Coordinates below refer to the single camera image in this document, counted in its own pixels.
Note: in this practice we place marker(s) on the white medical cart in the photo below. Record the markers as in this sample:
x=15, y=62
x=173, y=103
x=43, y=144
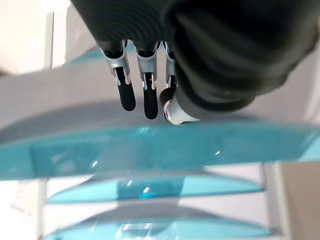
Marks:
x=268, y=195

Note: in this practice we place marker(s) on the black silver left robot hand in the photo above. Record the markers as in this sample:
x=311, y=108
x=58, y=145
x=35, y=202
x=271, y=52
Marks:
x=225, y=50

